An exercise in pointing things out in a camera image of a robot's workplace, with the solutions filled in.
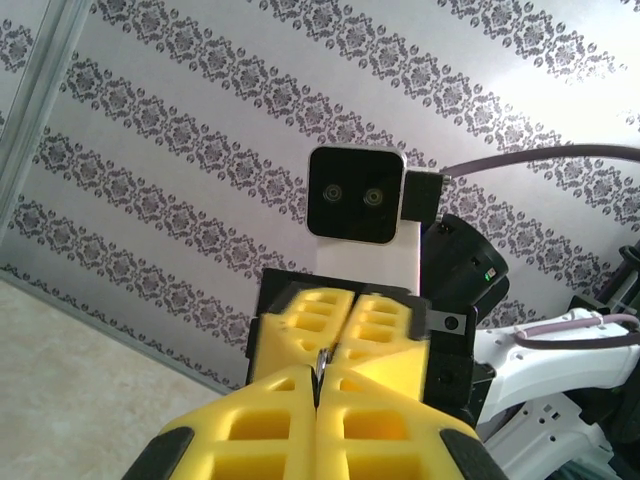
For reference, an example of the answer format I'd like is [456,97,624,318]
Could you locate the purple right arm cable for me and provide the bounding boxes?
[438,143,640,346]

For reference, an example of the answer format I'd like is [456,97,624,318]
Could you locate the aluminium frame post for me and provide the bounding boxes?
[0,0,99,206]

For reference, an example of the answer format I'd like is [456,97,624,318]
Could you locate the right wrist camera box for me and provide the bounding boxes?
[305,143,446,247]

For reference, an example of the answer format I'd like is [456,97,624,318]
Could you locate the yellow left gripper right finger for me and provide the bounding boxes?
[317,368,507,480]

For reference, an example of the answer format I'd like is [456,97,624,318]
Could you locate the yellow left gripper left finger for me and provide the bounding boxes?
[130,363,319,480]

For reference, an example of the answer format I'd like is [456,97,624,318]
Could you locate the keyring with grey strap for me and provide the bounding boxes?
[311,348,332,407]

